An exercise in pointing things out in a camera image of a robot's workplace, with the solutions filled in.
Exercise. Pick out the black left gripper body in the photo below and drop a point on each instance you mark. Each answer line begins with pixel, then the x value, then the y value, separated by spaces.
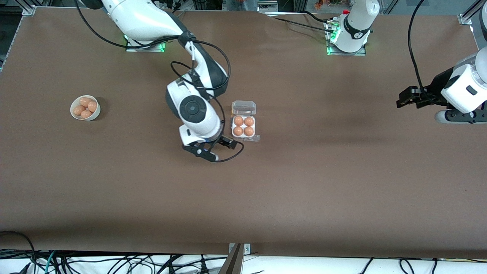
pixel 438 88

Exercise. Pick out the brown egg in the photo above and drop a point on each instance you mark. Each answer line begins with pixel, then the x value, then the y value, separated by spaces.
pixel 78 110
pixel 238 131
pixel 92 106
pixel 84 101
pixel 86 114
pixel 249 121
pixel 249 131
pixel 238 121

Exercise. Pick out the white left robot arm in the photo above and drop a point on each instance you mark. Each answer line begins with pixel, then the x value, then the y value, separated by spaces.
pixel 357 23

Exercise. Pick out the clear plastic egg box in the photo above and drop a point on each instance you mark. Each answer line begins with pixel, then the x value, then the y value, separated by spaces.
pixel 243 108

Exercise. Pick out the brown table cover sheet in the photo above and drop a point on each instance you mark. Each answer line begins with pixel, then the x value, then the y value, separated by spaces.
pixel 243 198

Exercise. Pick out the white round bowl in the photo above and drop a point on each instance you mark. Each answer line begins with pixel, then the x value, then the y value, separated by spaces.
pixel 92 116

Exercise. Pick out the bystander grey clothing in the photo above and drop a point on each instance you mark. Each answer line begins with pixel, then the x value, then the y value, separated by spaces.
pixel 243 5

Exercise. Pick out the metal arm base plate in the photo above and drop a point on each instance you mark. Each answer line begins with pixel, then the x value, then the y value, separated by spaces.
pixel 152 48
pixel 357 53

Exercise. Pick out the aluminium frame bracket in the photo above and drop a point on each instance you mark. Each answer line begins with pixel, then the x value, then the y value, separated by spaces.
pixel 465 19
pixel 29 10

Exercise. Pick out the small metal mounting bracket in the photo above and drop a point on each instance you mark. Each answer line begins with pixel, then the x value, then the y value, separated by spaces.
pixel 247 248

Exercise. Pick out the black camera pole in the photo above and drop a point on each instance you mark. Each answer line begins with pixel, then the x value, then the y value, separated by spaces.
pixel 233 262

